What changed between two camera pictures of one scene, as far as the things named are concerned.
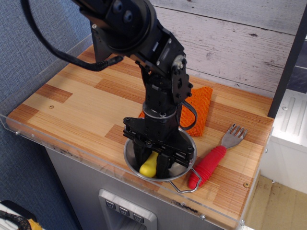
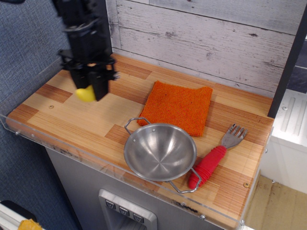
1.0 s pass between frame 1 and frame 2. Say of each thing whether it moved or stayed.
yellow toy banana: moved
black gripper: moved
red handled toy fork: stayed
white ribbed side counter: stayed
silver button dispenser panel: stayed
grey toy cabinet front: stayed
